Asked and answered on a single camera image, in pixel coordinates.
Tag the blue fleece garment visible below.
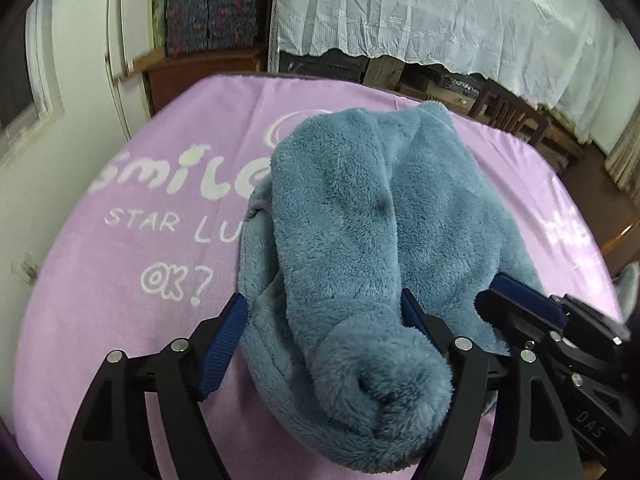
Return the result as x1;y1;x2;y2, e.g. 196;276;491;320
239;102;541;474

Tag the purple printed bed sheet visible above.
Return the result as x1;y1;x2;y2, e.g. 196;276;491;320
13;76;622;479

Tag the wooden chair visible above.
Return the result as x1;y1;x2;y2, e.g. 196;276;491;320
468;79;550;148

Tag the white lace cloth cover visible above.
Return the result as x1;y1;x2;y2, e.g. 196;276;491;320
271;0;618;140

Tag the brown wooden cabinet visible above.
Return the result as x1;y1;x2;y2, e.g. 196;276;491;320
129;44;267;116

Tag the dark patterned fabric storage box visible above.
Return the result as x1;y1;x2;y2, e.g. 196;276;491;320
165;0;267;56

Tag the dark window with white frame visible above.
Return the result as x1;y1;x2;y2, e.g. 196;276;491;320
1;0;63;159

